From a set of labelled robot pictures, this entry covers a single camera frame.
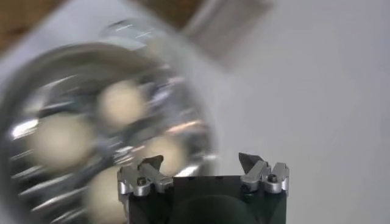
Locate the white steamed baozi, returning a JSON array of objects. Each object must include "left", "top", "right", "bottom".
[
  {"left": 26, "top": 114, "right": 95, "bottom": 171},
  {"left": 96, "top": 79, "right": 149, "bottom": 128},
  {"left": 143, "top": 135, "right": 186, "bottom": 177},
  {"left": 85, "top": 166, "right": 129, "bottom": 224}
]

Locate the white side table with cable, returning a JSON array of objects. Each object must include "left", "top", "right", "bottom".
[{"left": 181, "top": 0, "right": 274, "bottom": 66}]

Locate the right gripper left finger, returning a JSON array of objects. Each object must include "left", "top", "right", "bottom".
[{"left": 117, "top": 154, "right": 174, "bottom": 197}]

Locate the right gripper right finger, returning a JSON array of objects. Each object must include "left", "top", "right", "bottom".
[{"left": 238, "top": 152, "right": 290, "bottom": 195}]

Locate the perforated steel steamer basket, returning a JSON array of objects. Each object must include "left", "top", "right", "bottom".
[{"left": 0, "top": 42, "right": 219, "bottom": 224}]

